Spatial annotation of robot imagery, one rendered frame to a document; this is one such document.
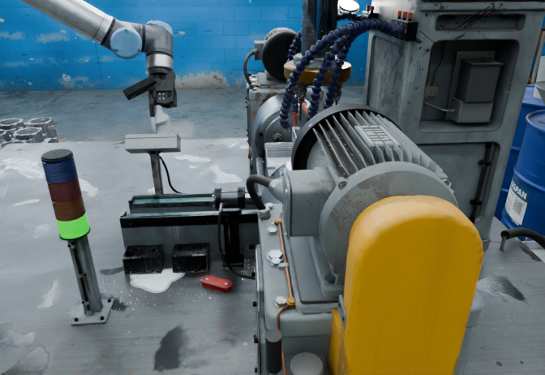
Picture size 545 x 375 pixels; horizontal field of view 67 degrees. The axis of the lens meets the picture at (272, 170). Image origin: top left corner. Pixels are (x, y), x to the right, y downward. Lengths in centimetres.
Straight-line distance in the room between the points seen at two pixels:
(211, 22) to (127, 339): 590
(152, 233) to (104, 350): 36
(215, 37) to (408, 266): 635
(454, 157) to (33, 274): 117
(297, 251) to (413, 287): 23
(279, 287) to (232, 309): 51
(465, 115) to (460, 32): 21
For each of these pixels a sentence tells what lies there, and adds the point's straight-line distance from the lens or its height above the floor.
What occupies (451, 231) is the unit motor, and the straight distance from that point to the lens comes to 42.
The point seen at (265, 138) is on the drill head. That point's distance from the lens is 140.
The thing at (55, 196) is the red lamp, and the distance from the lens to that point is 96.
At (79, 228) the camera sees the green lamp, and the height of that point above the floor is 105.
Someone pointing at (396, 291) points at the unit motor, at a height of 126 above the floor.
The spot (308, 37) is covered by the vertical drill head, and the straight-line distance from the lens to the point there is 110.
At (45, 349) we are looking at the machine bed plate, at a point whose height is 80.
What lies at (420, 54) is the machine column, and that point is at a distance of 102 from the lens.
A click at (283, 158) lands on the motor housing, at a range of 116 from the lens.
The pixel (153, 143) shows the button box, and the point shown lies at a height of 106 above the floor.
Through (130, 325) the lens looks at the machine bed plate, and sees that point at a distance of 110.
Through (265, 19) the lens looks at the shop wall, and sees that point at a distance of 664.
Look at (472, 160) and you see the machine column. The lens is 118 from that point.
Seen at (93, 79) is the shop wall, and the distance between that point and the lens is 715.
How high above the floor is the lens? 153
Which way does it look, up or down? 24 degrees down
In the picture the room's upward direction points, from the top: straight up
